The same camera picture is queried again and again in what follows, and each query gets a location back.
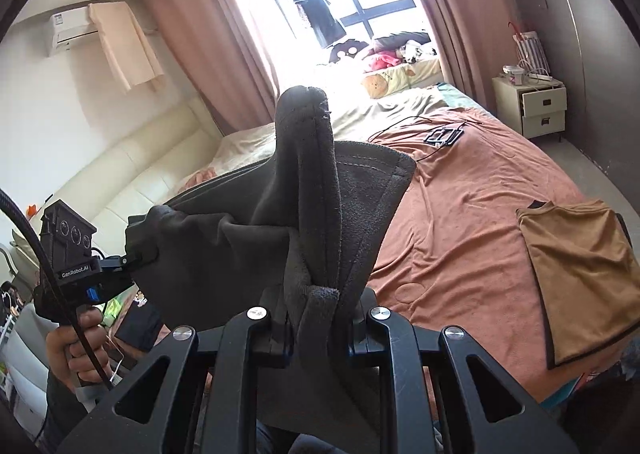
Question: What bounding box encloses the person's left hand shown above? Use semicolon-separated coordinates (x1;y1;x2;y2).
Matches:
46;306;113;390

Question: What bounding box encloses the pile of pink clothes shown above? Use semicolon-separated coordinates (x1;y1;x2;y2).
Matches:
367;31;438;72

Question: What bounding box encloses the black plush toy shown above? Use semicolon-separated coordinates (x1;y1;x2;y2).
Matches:
327;38;368;62

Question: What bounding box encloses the cream padded headboard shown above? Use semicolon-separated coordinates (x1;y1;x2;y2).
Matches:
65;96;223;255

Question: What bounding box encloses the cream bed sheet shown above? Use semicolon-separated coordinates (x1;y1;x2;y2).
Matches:
172;81;493;195

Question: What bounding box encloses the cartoon printed cloth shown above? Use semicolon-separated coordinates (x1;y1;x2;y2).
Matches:
542;371;606;407

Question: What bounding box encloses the person's left forearm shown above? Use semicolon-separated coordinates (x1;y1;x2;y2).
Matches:
42;374;116;440

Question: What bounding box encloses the pink curtain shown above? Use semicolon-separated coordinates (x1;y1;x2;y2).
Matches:
395;0;523;107
142;0;281;137

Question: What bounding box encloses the cream hanging towel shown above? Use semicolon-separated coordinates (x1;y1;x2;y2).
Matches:
87;1;166;94

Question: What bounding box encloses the white air conditioner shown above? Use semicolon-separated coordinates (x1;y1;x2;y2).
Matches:
47;6;108;58

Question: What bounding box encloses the black folded t-shirt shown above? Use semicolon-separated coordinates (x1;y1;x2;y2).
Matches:
112;291;166;352

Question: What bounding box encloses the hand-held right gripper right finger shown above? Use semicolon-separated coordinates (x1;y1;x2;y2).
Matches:
347;286;566;454

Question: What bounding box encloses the grey t-shirt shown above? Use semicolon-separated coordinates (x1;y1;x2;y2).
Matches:
124;84;417;435

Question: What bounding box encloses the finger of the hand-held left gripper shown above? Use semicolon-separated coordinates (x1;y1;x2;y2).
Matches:
100;251;160;285

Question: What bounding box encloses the brown blanket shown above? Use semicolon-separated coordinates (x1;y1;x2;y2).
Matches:
165;106;631;405

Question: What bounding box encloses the cream nightstand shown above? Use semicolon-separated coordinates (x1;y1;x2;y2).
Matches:
491;75;568;145

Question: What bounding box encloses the black frame device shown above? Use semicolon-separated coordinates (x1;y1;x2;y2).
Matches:
422;125;466;147

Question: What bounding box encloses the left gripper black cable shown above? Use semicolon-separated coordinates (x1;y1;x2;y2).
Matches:
0;189;113;387

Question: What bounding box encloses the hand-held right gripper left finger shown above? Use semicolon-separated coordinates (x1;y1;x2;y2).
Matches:
65;286;293;454

